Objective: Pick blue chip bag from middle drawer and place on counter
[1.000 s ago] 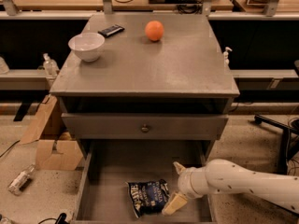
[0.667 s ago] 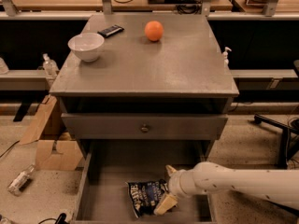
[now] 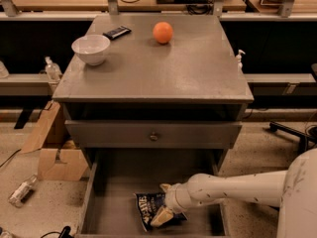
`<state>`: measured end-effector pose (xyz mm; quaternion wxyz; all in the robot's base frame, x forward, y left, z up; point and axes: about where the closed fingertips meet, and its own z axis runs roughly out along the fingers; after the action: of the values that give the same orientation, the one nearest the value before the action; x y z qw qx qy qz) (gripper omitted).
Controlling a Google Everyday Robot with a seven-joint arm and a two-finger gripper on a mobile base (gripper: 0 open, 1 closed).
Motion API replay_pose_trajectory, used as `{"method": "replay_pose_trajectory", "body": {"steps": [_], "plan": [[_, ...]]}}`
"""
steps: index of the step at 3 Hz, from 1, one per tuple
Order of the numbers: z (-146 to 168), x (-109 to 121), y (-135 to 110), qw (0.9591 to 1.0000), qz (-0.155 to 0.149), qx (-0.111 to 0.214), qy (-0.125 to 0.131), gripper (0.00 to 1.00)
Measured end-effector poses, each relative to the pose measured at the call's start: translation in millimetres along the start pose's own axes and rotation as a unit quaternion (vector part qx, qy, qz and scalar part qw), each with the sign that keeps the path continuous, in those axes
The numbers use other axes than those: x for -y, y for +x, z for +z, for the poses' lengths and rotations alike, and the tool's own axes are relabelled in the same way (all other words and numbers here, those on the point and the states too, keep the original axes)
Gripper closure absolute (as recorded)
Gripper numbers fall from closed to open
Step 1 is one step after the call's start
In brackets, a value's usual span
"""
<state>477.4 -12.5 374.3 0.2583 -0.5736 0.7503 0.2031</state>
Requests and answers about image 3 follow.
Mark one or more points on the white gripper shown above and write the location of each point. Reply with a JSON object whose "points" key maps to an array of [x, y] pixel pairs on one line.
{"points": [[171, 198]]}

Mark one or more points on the blue chip bag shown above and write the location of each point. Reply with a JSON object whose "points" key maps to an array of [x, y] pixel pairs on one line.
{"points": [[148, 205]]}

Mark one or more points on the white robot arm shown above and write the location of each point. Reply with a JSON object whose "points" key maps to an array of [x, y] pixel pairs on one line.
{"points": [[293, 192]]}

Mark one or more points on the open grey middle drawer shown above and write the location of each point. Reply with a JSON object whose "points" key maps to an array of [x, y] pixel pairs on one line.
{"points": [[121, 174]]}

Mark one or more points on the round drawer knob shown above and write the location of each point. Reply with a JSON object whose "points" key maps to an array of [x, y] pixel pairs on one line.
{"points": [[154, 136]]}

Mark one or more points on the closed grey top drawer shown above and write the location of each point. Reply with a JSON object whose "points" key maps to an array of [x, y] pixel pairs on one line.
{"points": [[171, 135]]}

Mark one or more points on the grey wooden drawer cabinet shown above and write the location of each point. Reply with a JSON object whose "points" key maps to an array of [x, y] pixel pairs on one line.
{"points": [[193, 78]]}

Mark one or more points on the black object bottom edge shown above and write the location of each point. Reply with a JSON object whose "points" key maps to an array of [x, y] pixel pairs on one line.
{"points": [[65, 232]]}

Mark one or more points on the brown cardboard box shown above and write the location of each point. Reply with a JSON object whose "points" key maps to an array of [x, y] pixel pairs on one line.
{"points": [[59, 158]]}

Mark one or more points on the clear plastic bottle on floor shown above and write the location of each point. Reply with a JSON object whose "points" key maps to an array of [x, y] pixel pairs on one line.
{"points": [[22, 191]]}

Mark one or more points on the black chair base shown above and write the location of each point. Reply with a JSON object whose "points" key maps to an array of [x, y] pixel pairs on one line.
{"points": [[307, 139]]}

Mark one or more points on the white pump bottle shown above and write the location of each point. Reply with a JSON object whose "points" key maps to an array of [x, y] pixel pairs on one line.
{"points": [[239, 57]]}

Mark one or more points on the white bowl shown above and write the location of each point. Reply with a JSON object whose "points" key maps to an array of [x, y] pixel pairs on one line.
{"points": [[91, 49]]}

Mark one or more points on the orange fruit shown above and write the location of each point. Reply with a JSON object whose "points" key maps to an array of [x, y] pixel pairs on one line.
{"points": [[163, 32]]}

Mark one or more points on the clear sanitizer bottle left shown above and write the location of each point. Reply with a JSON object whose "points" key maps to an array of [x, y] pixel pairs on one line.
{"points": [[52, 70]]}

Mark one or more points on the dark snack bar wrapper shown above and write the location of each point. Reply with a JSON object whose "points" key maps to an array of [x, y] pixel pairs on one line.
{"points": [[117, 33]]}

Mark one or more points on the wooden desk in background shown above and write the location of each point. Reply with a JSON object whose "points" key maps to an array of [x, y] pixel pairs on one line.
{"points": [[94, 5]]}

